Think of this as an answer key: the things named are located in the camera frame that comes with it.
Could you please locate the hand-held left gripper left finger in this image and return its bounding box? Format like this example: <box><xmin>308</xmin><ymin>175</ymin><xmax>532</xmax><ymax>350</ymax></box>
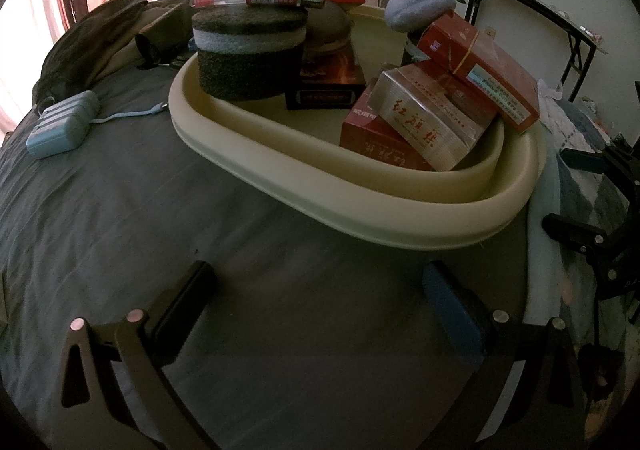
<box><xmin>52</xmin><ymin>260</ymin><xmax>218</xmax><ymax>450</ymax></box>

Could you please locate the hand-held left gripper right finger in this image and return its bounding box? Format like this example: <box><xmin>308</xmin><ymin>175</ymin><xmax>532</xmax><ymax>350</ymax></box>
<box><xmin>422</xmin><ymin>261</ymin><xmax>587</xmax><ymax>450</ymax></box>

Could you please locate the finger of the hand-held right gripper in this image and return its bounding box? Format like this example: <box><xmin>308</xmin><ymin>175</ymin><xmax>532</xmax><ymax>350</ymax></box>
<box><xmin>544</xmin><ymin>211</ymin><xmax>626</xmax><ymax>256</ymax></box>
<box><xmin>559</xmin><ymin>141</ymin><xmax>632</xmax><ymax>177</ymax></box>

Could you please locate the cream plastic basin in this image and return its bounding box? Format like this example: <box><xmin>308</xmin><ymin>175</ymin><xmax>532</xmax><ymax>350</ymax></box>
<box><xmin>169</xmin><ymin>4</ymin><xmax>547</xmax><ymax>251</ymax></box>

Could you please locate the silver and red cigarette carton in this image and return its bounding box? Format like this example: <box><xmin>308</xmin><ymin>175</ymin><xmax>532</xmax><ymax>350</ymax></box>
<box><xmin>376</xmin><ymin>63</ymin><xmax>499</xmax><ymax>172</ymax></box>

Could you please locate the blue-grey plush pad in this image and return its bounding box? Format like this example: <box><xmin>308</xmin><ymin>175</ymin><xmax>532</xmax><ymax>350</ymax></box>
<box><xmin>385</xmin><ymin>0</ymin><xmax>458</xmax><ymax>34</ymax></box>

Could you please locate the large black foam cylinder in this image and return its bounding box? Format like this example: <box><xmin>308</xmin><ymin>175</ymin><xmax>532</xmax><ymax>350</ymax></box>
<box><xmin>191</xmin><ymin>5</ymin><xmax>307</xmax><ymax>101</ymax></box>

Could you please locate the dark red cigarette carton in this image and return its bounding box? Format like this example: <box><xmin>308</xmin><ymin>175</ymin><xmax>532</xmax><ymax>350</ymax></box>
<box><xmin>285</xmin><ymin>48</ymin><xmax>367</xmax><ymax>110</ymax></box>

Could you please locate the grey round bowl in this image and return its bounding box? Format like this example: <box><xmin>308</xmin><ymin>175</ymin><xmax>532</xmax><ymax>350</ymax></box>
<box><xmin>304</xmin><ymin>0</ymin><xmax>352</xmax><ymax>54</ymax></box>

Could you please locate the blue and white checked blanket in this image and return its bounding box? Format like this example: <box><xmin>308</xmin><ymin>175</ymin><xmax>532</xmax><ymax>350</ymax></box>
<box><xmin>525</xmin><ymin>95</ymin><xmax>640</xmax><ymax>381</ymax></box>

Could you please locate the crumpled white cloth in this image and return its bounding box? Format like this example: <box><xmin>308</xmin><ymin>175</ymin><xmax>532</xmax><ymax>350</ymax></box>
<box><xmin>539</xmin><ymin>78</ymin><xmax>566</xmax><ymax>106</ymax></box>

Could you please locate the light blue power bank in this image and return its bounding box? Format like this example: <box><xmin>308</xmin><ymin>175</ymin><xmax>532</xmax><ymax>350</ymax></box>
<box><xmin>26</xmin><ymin>90</ymin><xmax>101</xmax><ymax>160</ymax></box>

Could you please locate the olive green bag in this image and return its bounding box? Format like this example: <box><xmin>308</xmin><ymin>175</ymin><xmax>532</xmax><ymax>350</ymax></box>
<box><xmin>32</xmin><ymin>0</ymin><xmax>193</xmax><ymax>98</ymax></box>

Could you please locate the light blue cable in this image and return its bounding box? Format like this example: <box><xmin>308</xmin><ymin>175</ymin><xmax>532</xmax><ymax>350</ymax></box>
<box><xmin>92</xmin><ymin>102</ymin><xmax>168</xmax><ymax>127</ymax></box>

